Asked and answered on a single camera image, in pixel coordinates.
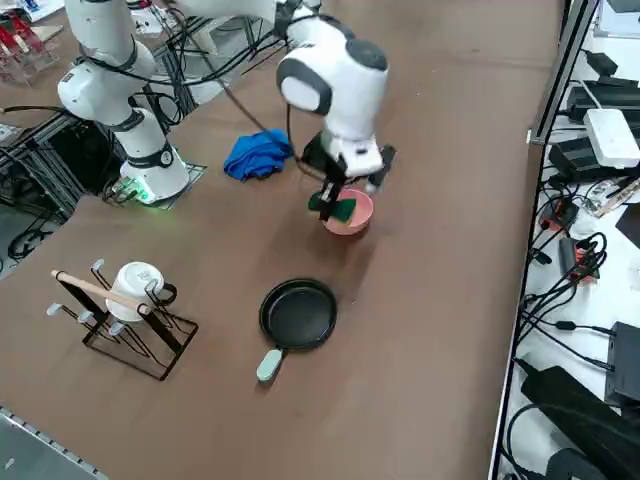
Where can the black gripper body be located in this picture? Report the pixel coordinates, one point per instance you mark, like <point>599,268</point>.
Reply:
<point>325,155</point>

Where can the green and yellow sponge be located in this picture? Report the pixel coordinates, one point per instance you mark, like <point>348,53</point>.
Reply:
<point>347,210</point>

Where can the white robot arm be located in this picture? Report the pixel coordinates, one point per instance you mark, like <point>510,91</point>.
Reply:
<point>345,85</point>

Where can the pink bowl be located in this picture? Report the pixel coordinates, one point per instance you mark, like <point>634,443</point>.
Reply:
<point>350,229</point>

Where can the black frying pan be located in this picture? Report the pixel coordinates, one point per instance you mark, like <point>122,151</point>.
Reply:
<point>300,315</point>

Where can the blue cloth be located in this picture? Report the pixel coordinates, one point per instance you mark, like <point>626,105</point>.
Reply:
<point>250,155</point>

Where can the white mug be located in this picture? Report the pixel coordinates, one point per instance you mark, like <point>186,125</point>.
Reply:
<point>132,280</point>

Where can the black power adapter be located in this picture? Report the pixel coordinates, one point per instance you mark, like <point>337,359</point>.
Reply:
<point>575,155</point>

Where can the white power strip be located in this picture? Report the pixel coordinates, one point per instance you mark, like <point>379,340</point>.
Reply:
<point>612,137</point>

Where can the clear rack with red items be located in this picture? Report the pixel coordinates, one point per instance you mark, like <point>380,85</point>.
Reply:
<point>20,55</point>

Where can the black box device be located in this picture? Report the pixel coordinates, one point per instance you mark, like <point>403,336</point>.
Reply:
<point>625,360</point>

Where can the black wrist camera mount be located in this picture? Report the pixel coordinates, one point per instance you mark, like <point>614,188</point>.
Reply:
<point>385,160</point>

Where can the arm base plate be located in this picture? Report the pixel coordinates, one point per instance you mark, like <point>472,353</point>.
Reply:
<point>197,172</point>

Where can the aluminium frame bar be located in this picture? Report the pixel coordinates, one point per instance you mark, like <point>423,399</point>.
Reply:
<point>562,75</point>

